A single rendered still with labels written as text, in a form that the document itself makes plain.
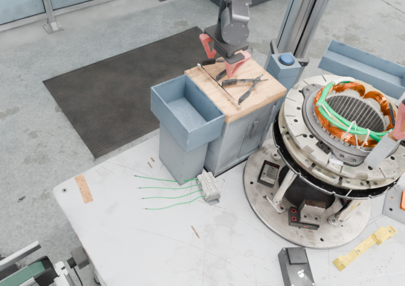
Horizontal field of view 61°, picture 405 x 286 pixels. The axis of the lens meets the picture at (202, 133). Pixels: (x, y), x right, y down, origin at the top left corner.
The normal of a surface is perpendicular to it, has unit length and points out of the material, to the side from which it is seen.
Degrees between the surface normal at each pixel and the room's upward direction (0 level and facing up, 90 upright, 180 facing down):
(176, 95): 90
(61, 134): 0
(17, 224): 0
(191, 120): 0
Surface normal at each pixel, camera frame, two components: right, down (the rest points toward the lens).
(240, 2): 0.22, -0.52
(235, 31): 0.01, 0.80
